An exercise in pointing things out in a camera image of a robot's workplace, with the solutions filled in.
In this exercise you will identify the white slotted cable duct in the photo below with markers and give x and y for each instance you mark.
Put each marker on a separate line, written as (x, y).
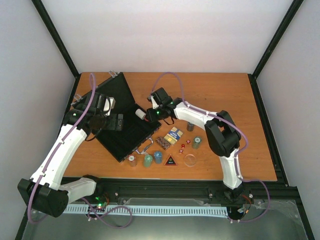
(151, 211)

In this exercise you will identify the dark blue poker chip stack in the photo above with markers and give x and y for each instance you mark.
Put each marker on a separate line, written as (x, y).
(190, 127)

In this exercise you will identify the light green poker chip stack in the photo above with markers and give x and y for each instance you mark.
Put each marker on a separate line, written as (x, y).
(148, 159)

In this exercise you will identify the blue yellow card deck box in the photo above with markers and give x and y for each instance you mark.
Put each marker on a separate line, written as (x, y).
(173, 136)

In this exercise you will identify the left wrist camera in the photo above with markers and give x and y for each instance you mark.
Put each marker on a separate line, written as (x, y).
(103, 104)

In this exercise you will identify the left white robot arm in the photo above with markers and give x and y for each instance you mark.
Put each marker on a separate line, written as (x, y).
(44, 191)

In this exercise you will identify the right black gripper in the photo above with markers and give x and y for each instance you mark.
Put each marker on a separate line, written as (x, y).
(152, 117)

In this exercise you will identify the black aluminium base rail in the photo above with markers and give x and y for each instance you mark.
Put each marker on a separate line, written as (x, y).
(211, 192)

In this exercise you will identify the orange white poker chip stack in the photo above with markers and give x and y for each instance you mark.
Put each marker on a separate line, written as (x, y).
(132, 160)

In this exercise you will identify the clear round dealer button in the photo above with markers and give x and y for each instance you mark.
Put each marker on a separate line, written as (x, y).
(190, 160)

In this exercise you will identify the light blue poker chip stack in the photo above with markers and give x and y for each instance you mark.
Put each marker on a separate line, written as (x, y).
(158, 157)

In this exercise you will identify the black poker set case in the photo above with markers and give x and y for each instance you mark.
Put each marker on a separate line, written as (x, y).
(120, 144)

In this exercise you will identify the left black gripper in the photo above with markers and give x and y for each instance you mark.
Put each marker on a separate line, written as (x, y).
(112, 125)

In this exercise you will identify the black triangular dealer badge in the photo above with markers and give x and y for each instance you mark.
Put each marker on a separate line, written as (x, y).
(170, 161)

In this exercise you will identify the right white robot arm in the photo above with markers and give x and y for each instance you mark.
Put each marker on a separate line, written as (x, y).
(222, 135)

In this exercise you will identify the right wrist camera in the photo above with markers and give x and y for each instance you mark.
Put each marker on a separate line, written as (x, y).
(160, 98)

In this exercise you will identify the dark green poker chip stack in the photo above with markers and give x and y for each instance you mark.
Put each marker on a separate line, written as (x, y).
(196, 142)

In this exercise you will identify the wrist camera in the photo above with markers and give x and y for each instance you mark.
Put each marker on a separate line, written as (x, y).
(103, 104)
(160, 98)

